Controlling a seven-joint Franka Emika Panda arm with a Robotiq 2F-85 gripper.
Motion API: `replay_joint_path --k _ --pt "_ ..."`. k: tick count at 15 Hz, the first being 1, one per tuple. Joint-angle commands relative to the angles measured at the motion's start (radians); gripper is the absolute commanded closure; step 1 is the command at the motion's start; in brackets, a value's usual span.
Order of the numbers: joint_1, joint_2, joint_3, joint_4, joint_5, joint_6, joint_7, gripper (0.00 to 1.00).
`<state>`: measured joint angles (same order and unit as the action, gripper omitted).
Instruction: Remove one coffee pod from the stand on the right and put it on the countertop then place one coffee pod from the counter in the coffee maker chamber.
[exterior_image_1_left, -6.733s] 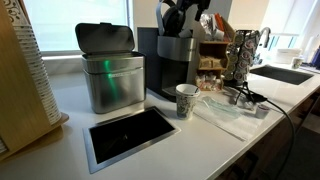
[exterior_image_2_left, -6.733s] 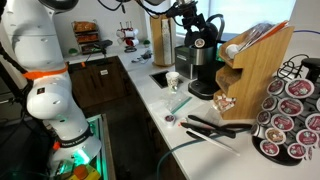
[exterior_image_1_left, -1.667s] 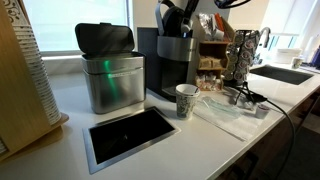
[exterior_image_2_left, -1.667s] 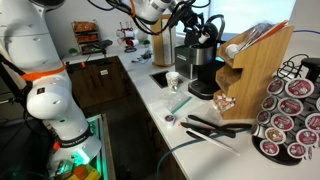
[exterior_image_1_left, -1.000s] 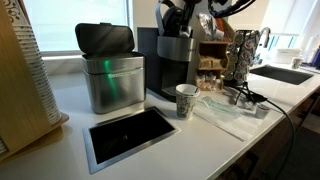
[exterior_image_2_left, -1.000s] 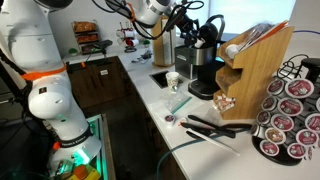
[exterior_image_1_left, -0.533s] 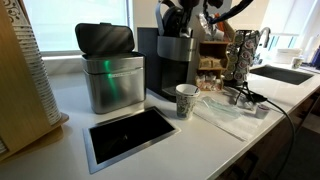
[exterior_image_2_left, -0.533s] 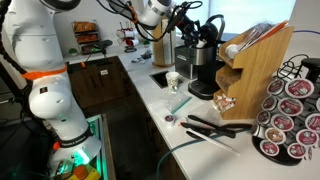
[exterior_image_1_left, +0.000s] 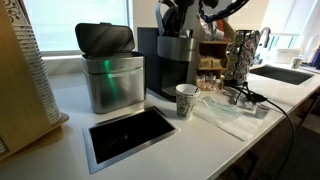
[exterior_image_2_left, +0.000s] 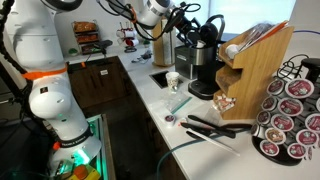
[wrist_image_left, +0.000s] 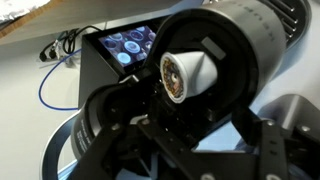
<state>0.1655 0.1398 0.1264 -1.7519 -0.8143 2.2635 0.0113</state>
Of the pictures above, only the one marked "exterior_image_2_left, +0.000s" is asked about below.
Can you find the stack of paper cups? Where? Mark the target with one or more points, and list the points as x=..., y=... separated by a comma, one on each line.
x=166, y=53

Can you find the patterned paper cup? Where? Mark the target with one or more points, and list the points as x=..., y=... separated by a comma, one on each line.
x=172, y=81

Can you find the black handheld device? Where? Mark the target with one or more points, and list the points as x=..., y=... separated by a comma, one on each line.
x=105, y=44

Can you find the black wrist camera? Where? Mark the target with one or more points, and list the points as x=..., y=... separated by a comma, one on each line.
x=174, y=20

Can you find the pile of creamer cups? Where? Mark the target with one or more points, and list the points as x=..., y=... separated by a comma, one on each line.
x=224, y=102

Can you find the white creamer tub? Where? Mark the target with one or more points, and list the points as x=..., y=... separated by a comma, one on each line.
x=231, y=50

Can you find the black tongs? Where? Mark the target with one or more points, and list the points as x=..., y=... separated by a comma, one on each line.
x=213, y=126

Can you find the teal strip zip bag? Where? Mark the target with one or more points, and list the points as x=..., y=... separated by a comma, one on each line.
x=178, y=101

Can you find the wooden counter cabinet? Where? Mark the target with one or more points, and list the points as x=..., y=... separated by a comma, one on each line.
x=146, y=143

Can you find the clear plastic sheet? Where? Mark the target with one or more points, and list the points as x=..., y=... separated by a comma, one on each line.
x=160, y=111

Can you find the wooden condiment organizer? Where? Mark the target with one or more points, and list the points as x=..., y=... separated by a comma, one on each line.
x=253, y=96

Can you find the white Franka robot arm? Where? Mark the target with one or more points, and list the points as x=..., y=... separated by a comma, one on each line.
x=50, y=100

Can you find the black coffee maker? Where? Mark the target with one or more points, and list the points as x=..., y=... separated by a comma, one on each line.
x=206, y=86

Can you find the mug rack with mugs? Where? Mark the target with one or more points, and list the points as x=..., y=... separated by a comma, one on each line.
x=126, y=34

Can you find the dark lid white coffee pod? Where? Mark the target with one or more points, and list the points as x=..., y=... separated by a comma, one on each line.
x=200, y=44

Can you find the dark wooden cabinet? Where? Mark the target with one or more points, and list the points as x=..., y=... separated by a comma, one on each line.
x=100, y=86

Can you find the yellow emergency stop box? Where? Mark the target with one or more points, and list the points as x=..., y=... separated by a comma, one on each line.
x=81, y=171

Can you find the red lid coffee pod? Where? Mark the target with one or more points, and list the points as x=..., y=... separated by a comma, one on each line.
x=269, y=148
x=269, y=103
x=264, y=117
x=313, y=122
x=256, y=129
x=290, y=106
x=282, y=122
x=296, y=150
x=169, y=119
x=299, y=88
x=306, y=137
x=276, y=86

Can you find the black flat rod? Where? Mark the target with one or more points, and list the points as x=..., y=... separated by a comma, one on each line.
x=196, y=128

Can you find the bright window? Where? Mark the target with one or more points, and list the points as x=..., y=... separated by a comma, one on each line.
x=250, y=13

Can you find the red white small packet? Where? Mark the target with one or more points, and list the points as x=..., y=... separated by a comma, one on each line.
x=183, y=122

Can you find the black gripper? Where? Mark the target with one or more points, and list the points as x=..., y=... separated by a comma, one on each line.
x=189, y=23

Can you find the steel rimmed counter chute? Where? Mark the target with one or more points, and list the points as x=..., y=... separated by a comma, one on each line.
x=160, y=79

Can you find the green lit base frame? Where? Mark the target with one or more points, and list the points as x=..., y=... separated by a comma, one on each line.
x=107, y=150

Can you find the brown lid coffee pod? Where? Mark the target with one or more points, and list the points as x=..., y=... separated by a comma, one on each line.
x=275, y=135

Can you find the black and white rod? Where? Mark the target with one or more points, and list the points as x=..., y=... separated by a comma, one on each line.
x=213, y=143

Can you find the bundle of tea packets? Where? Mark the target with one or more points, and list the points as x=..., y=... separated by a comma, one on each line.
x=256, y=33

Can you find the orange packet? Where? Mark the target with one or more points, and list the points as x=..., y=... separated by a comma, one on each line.
x=278, y=27

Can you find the small green plant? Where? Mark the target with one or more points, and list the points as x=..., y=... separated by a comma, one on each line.
x=147, y=43
x=73, y=51

